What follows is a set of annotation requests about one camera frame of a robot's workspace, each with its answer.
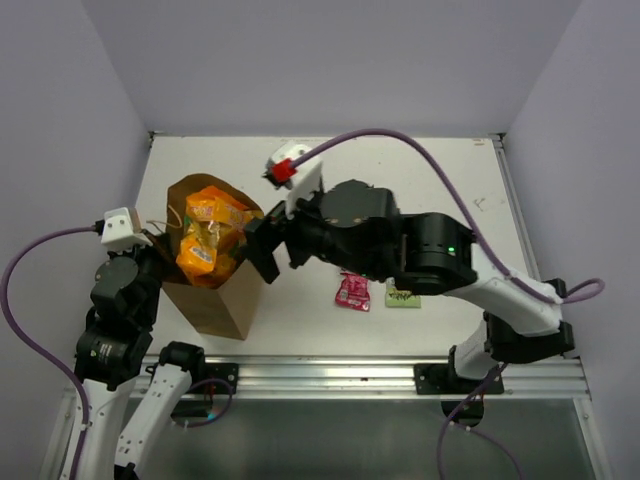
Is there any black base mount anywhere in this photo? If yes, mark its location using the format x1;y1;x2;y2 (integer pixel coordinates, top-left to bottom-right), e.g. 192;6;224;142
413;363;504;427
171;363;239;425

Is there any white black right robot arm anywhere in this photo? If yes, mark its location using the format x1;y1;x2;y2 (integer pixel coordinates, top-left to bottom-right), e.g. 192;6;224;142
245;180;575;393

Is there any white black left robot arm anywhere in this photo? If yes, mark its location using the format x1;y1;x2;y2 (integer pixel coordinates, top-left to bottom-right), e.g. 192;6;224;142
60;209;238;479

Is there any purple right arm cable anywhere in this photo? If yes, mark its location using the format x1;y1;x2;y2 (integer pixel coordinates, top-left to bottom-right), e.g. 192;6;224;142
294;128;606;480

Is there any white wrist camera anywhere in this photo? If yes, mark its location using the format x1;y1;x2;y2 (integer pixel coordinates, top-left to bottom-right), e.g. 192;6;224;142
101;207;152;252
263;142;323;219

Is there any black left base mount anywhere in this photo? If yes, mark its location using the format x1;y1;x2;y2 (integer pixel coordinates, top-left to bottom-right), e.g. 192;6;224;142
171;363;239;425

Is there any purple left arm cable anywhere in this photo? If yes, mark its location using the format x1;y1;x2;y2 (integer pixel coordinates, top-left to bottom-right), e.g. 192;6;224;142
1;224;104;474

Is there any orange yellow snack bag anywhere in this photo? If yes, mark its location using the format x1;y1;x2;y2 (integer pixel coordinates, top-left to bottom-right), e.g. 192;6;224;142
176;186;263;289

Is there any pink small snack packet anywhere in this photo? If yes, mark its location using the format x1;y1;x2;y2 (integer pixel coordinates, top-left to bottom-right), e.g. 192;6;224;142
334;271;371;312

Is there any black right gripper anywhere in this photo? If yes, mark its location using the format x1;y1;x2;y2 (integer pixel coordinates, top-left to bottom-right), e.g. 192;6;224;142
235;176;382;283

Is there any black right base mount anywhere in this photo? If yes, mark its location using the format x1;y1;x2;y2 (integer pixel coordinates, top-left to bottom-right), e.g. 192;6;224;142
413;363;504;427

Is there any brown paper bag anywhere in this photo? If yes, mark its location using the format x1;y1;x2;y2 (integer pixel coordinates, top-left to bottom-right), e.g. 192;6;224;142
163;173;262;340

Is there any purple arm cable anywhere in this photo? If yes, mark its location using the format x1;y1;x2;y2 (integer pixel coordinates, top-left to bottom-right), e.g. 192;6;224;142
1;224;104;474
294;128;606;480

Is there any green small snack packet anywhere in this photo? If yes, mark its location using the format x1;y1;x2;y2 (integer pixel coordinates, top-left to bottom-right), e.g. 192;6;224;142
384;278;421;309

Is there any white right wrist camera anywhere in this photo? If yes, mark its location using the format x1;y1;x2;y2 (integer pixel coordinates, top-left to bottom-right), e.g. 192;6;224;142
263;142;323;219

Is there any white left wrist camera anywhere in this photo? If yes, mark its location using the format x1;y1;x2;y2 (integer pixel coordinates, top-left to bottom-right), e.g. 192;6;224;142
101;207;152;252

